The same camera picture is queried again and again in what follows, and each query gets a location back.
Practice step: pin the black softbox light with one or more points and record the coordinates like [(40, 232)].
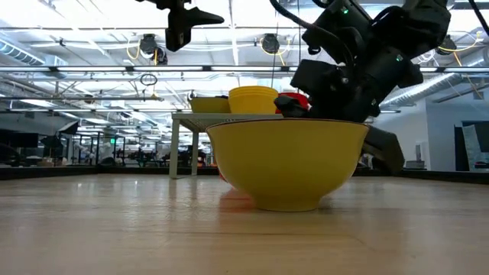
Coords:
[(68, 128)]

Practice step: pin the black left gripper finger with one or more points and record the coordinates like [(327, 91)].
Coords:
[(202, 17), (177, 38)]

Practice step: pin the silver round ceiling duct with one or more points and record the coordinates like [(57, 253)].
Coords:
[(19, 53), (420, 89)]

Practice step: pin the white poster board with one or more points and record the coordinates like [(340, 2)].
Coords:
[(471, 145)]

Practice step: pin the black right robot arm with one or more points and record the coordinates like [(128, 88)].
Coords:
[(416, 26)]

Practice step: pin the ochre yellow bowl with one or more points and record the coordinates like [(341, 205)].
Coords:
[(286, 164), (208, 105)]

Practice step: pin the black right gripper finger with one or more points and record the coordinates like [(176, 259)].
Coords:
[(387, 153), (290, 107)]

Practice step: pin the small black ceiling reel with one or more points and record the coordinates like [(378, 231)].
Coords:
[(192, 95)]

